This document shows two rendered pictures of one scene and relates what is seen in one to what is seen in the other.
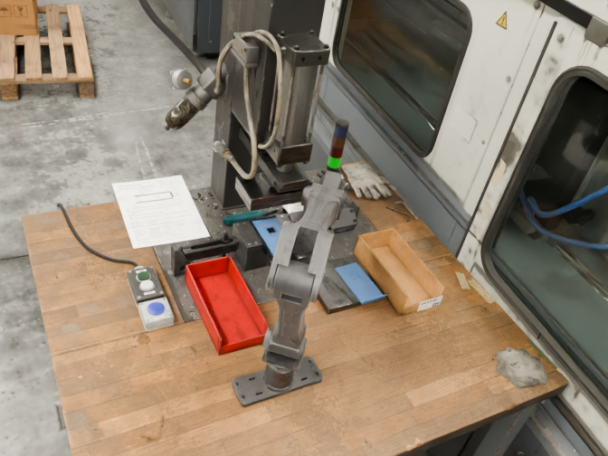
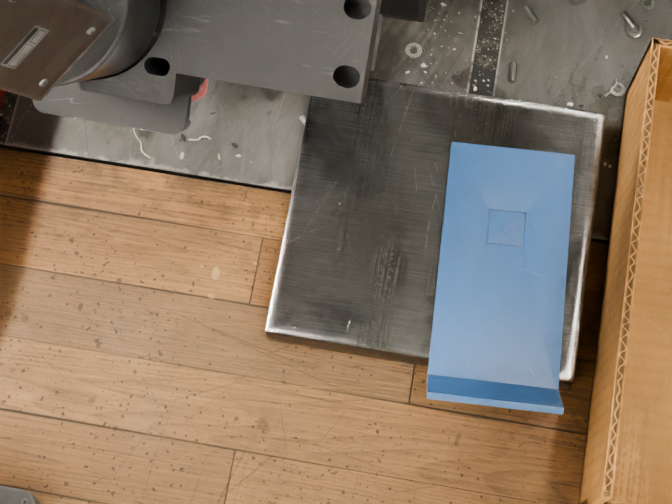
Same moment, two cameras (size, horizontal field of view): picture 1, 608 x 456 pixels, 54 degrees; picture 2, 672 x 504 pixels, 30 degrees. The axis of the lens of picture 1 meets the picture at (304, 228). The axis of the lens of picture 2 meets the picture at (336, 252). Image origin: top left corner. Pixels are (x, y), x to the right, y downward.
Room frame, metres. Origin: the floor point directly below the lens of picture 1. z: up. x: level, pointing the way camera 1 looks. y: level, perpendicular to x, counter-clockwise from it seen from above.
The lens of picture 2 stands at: (0.97, -0.25, 1.59)
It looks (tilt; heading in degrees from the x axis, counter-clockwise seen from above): 72 degrees down; 46
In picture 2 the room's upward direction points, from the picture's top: 3 degrees counter-clockwise
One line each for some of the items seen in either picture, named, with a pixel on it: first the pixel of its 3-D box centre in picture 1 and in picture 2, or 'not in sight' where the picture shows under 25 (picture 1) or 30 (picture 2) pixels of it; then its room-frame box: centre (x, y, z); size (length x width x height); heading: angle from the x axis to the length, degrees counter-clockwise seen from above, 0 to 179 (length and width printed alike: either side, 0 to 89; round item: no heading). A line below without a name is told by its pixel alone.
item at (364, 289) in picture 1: (361, 280); (504, 271); (1.16, -0.18, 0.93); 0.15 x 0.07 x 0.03; 36
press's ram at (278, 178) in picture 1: (269, 139); not in sight; (1.30, 0.13, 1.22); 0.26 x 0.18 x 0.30; 33
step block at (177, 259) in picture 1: (185, 257); not in sight; (1.11, 0.28, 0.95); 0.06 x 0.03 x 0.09; 123
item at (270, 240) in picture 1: (276, 233); not in sight; (1.21, 0.07, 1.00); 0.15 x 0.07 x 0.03; 33
